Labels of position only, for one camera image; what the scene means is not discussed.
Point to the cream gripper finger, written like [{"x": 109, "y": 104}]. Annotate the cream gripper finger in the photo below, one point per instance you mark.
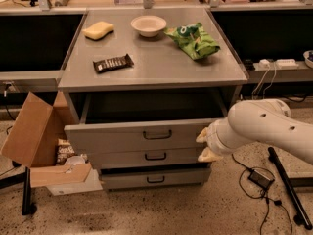
[
  {"x": 208, "y": 156},
  {"x": 201, "y": 138}
]

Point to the grey top drawer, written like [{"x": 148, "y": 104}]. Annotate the grey top drawer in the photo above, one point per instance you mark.
[{"x": 124, "y": 122}]

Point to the grey drawer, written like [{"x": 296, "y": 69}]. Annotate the grey drawer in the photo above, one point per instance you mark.
[
  {"x": 111, "y": 160},
  {"x": 124, "y": 122},
  {"x": 156, "y": 178}
]

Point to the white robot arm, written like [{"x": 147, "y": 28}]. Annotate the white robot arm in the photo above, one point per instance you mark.
[{"x": 266, "y": 121}]

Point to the grey bottom drawer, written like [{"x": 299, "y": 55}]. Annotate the grey bottom drawer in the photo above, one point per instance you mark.
[{"x": 156, "y": 178}]

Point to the grey drawer cabinet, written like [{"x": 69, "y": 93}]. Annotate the grey drawer cabinet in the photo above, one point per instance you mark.
[{"x": 159, "y": 65}]

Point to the grey middle drawer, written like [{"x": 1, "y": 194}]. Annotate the grey middle drawer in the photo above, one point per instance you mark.
[{"x": 111, "y": 160}]

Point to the white power strip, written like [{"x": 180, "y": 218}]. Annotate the white power strip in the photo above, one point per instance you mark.
[{"x": 281, "y": 64}]

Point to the green chip bag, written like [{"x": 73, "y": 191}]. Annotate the green chip bag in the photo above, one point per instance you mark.
[{"x": 193, "y": 40}]

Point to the black stand leg right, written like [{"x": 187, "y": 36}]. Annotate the black stand leg right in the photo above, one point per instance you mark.
[{"x": 301, "y": 217}]

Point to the black stand leg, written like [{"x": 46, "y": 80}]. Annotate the black stand leg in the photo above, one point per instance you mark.
[
  {"x": 28, "y": 207},
  {"x": 301, "y": 217}
]

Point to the white bowl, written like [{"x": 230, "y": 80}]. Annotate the white bowl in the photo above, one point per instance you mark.
[{"x": 148, "y": 26}]

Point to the dark candy bar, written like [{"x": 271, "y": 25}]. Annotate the dark candy bar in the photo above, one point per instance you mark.
[{"x": 112, "y": 64}]

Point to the white cup in box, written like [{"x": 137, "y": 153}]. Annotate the white cup in box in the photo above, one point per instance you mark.
[{"x": 75, "y": 160}]

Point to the snack package in box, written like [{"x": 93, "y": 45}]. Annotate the snack package in box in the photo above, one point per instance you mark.
[{"x": 64, "y": 151}]

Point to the yellow sponge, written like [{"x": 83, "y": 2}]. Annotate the yellow sponge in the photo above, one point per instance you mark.
[{"x": 98, "y": 30}]

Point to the brown cardboard box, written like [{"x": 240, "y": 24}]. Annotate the brown cardboard box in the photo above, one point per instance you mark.
[{"x": 33, "y": 142}]

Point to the black stand leg left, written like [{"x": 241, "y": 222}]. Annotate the black stand leg left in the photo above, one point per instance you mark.
[{"x": 28, "y": 207}]

